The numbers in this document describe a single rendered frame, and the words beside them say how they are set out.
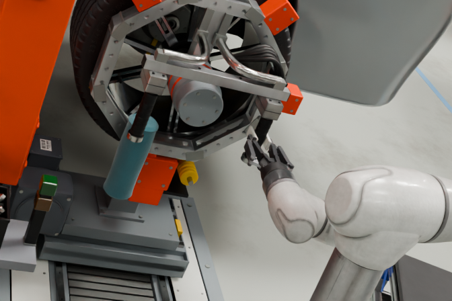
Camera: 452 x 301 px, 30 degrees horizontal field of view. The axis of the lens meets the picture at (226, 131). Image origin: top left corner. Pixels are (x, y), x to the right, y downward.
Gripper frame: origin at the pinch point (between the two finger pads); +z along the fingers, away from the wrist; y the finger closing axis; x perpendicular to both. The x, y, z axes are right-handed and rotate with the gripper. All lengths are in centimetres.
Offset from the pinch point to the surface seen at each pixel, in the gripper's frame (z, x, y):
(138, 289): 18, -77, -8
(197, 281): 23, -75, 14
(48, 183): -15, -17, -56
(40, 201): -15, -23, -56
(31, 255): -18, -38, -55
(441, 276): 14, -49, 99
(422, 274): 13, -49, 90
